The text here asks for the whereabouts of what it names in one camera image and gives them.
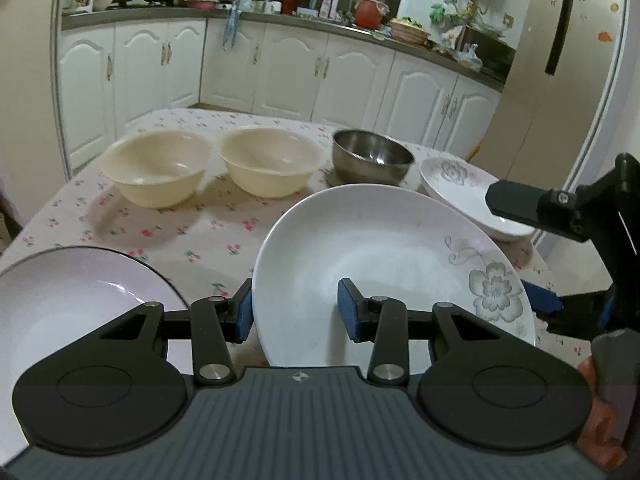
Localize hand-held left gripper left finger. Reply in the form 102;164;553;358
97;277;253;387

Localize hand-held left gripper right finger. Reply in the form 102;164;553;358
337;278;526;387

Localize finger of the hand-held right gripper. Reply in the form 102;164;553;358
522;281;616;337
486;179;593;243

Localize large white floral plate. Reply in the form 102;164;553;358
252;184;538;368

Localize cream plastic bowl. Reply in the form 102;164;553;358
99;130;215;209
219;127;326;199

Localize person's right hand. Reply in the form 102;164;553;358
575;345;628;468

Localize small white floral plate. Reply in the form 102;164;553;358
419;157;538;241

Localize cherry print tablecloth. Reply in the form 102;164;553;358
0;107;616;376

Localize beige refrigerator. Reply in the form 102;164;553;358
472;0;636;201

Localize stainless steel bowl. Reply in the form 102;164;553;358
331;129;416;187

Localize white plastic bag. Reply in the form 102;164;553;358
452;42;484;72

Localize plain white plate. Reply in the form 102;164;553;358
0;246;193;456

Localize woven basket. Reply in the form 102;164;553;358
389;17;432;46

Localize white kitchen base cabinets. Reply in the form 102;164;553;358
57;15;503;181

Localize red pot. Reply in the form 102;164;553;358
353;0;391;30

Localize blue hanging cloth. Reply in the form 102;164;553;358
222;0;249;52

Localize grey kitchen countertop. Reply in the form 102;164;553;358
60;2;506;93

